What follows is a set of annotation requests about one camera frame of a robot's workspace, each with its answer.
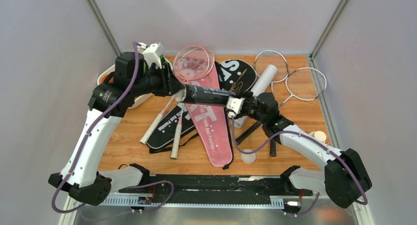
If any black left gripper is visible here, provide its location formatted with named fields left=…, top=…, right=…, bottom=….
left=131, top=62, right=186, bottom=97

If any white shuttlecock tube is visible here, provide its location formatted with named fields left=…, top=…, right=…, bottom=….
left=234, top=64, right=278, bottom=129

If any black shuttlecock tube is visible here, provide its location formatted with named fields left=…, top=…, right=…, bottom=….
left=174, top=84, right=232, bottom=107

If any clear round tube lid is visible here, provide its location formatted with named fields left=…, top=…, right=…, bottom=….
left=240, top=149, right=256, bottom=164

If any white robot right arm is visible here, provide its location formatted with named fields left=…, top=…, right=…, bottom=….
left=226, top=92, right=372, bottom=208

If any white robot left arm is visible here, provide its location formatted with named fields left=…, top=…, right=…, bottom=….
left=48, top=52, right=180, bottom=211

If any pink badminton racket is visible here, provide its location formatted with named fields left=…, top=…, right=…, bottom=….
left=170, top=46, right=210, bottom=159
left=139, top=46, right=216, bottom=145

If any black racket cover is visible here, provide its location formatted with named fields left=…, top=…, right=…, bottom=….
left=147, top=59, right=257, bottom=154

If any white rectangular tray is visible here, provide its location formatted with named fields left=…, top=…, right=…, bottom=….
left=89, top=52, right=173, bottom=113

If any white racket left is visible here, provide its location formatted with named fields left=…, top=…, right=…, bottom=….
left=234, top=50, right=289, bottom=146

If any white racket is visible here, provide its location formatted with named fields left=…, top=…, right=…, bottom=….
left=234, top=50, right=289, bottom=146
left=269, top=67, right=327, bottom=157

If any pink racket cover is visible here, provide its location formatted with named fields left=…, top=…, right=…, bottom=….
left=173, top=61, right=234, bottom=168

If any white racket right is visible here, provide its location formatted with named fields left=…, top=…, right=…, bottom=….
left=269, top=67, right=327, bottom=157

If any white tube cap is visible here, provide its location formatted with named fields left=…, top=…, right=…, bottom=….
left=309, top=131, right=327, bottom=143

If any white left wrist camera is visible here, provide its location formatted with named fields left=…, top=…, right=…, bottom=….
left=137, top=42, right=163, bottom=69

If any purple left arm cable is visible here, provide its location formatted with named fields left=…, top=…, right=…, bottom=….
left=51, top=42, right=174, bottom=218

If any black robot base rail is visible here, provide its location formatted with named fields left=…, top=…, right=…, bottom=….
left=120, top=166, right=313, bottom=206

